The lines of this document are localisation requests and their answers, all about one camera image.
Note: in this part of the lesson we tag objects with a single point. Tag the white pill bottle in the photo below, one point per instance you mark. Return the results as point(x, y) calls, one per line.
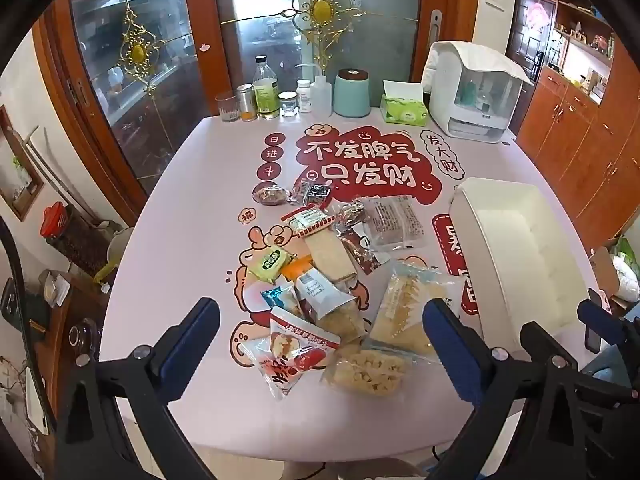
point(305, 96)

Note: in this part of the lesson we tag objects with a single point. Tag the clear brown cake packet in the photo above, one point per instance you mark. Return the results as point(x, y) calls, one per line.
point(395, 220)

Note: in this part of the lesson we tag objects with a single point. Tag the clear drinking glass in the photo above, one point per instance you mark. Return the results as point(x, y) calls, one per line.
point(228, 107)

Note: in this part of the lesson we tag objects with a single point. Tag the blue snack packet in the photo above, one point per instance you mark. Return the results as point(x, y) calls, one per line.
point(280, 299)

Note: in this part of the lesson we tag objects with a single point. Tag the wooden wall cabinet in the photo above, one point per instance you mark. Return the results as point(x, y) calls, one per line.
point(580, 125)

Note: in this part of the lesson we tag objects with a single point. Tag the pale yellow jug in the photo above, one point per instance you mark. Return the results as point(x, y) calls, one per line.
point(117, 250)

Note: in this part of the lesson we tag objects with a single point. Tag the metal tin can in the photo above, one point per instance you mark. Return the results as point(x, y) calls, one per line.
point(246, 102)

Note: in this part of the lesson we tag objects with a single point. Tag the orange snack packet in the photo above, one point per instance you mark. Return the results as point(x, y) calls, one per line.
point(296, 266)

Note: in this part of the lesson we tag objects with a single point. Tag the gold door ornament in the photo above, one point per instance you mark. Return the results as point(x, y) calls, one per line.
point(320, 10)
point(137, 52)

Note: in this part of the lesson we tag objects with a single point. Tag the white countertop cup cabinet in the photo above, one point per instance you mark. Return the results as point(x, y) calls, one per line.
point(475, 90)

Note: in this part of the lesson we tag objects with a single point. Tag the grey label cracker packet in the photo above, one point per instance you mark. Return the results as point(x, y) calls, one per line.
point(327, 305)

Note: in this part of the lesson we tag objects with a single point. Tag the dark brown snack packet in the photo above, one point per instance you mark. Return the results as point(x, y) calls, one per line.
point(365, 255)

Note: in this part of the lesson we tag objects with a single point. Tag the glass bottle with green label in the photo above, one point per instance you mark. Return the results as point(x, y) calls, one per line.
point(265, 92)

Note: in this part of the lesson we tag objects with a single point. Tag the white squeeze bottle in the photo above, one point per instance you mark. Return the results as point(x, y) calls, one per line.
point(322, 92)

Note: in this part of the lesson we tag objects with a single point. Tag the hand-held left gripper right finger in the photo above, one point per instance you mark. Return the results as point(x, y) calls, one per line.
point(450, 350)

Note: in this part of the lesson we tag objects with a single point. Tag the large pale bread packet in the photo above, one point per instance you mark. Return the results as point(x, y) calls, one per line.
point(410, 305)

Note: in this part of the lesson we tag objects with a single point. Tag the yellow-green snack packet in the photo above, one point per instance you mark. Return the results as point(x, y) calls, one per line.
point(270, 265)

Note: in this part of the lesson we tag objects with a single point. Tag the cardboard box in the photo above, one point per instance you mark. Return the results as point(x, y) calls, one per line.
point(602, 265)

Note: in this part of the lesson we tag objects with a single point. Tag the wooden picture frame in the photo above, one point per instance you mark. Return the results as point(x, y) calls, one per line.
point(15, 170)

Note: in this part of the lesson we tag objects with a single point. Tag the red lidded container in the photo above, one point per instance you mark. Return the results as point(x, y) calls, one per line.
point(54, 220)

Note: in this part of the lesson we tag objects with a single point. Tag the wooden framed glass door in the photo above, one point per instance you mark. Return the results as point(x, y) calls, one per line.
point(150, 125)
point(270, 20)

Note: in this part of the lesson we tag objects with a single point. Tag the clear packet with dark snack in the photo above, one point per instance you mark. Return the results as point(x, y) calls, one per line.
point(312, 192)

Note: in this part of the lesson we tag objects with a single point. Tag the long rice cracker packet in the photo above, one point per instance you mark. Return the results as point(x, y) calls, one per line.
point(330, 255)

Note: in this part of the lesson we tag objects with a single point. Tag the puffed rice crisp packet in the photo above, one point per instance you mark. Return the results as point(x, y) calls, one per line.
point(365, 370)

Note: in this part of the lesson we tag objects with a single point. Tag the dark red round snack packet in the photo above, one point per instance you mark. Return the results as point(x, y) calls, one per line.
point(272, 195)

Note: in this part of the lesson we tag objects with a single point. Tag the white plastic storage box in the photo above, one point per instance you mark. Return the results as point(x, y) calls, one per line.
point(520, 250)

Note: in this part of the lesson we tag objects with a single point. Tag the green tissue box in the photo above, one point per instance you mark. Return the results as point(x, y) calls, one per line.
point(405, 110)

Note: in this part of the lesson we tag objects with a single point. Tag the red and white snack packet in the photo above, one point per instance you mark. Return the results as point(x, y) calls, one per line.
point(285, 360)

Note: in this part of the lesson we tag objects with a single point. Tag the small glass jar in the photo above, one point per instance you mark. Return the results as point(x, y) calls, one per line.
point(288, 105)

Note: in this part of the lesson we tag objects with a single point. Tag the mint green canister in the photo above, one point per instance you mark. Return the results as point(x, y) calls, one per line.
point(351, 94)

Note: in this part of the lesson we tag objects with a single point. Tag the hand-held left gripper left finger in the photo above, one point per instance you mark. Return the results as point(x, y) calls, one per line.
point(192, 350)

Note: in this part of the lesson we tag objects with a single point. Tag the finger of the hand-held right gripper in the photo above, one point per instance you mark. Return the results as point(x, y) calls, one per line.
point(600, 327)
point(537, 335)

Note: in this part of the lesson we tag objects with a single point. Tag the dark entrance door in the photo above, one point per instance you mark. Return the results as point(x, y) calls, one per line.
point(530, 35)

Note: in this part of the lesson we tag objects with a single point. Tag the clear nut brittle packet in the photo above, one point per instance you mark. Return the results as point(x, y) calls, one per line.
point(350, 215)

